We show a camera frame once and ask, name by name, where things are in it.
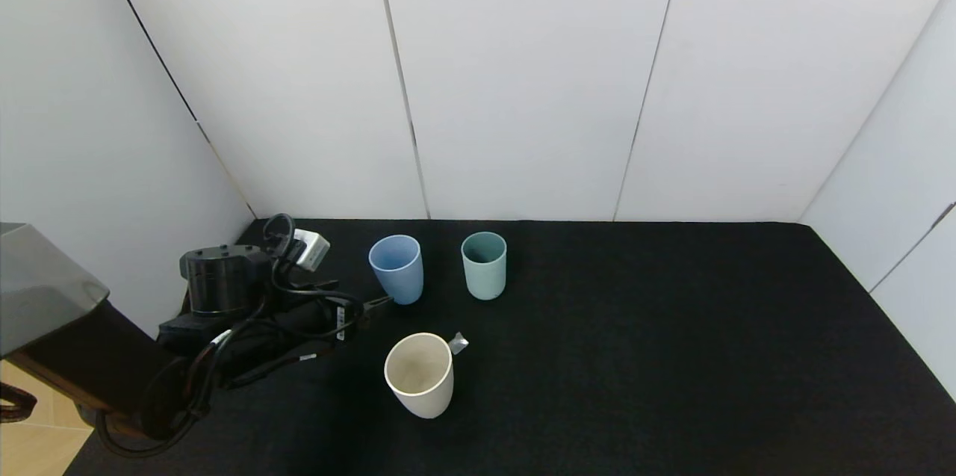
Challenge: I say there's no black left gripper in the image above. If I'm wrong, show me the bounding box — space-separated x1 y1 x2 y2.
281 294 394 345

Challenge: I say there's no blue plastic cup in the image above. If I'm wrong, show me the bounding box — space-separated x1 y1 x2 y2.
368 235 424 306

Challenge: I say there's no black camera cable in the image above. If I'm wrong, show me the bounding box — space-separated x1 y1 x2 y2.
263 213 367 342

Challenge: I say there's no cream plastic cup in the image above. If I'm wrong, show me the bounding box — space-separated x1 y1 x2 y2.
384 333 455 419

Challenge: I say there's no teal plastic cup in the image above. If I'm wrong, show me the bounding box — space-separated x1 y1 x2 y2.
461 232 508 301

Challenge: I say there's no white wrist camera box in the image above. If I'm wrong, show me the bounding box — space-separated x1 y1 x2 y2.
294 230 331 270

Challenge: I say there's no black felt table cover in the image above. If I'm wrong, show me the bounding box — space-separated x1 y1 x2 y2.
66 220 956 476

